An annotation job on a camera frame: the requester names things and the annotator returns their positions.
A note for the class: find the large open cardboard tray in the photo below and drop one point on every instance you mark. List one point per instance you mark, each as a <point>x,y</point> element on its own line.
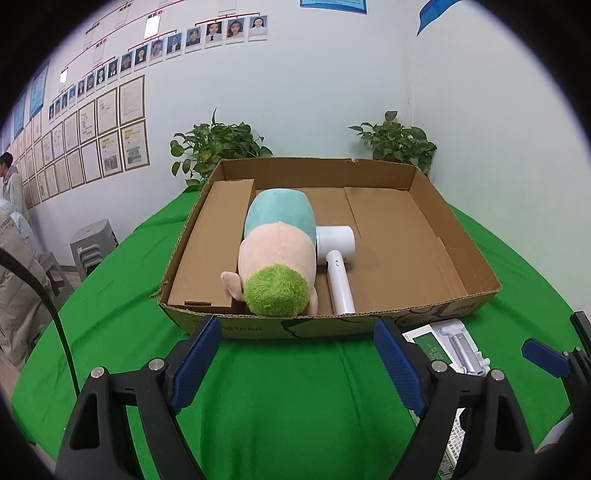
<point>414,261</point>

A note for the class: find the blue wall poster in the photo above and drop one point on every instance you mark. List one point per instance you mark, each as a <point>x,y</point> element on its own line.
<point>353,6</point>

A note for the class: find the white green medicine box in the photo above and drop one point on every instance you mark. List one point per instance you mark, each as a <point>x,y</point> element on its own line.
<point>433,341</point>

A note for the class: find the grey plastic stool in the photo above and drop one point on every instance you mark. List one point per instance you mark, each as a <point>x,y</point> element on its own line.
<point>90,245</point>

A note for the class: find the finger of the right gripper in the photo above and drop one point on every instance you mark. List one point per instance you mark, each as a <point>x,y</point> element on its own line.
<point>573,368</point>

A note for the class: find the person in background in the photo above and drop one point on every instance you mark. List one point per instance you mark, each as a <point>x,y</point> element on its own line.
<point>12,185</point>

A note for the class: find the white folding phone stand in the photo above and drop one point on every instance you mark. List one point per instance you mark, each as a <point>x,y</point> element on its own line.
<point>469,357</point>

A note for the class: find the row of portrait photos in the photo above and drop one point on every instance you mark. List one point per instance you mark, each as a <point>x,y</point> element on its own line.
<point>227,30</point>

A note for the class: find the framed certificates on wall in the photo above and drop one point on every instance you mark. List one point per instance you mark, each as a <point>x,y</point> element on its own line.
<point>105,137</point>

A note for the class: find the white hair dryer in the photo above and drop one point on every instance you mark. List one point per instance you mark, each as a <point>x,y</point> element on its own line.
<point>336,246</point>

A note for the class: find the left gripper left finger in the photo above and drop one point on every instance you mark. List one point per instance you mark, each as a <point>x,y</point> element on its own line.
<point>98,444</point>

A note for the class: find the left potted green plant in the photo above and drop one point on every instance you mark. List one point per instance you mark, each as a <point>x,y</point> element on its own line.
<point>197,152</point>

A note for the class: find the long brown cardboard box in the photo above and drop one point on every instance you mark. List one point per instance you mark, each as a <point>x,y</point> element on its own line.
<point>212,248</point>

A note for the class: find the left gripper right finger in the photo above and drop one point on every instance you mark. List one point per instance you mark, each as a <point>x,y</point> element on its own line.
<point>497,443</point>

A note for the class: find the plush doll green hair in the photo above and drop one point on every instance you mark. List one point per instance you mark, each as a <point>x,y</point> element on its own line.
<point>277,258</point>

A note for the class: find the right potted green plant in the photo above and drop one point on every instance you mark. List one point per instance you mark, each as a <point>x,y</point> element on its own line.
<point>392,141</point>

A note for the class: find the blue wall banner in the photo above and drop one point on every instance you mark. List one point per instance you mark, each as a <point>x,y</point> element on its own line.
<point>433,10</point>

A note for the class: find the potted green plant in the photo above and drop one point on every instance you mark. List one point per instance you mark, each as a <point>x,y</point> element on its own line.
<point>197,152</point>
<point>392,141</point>

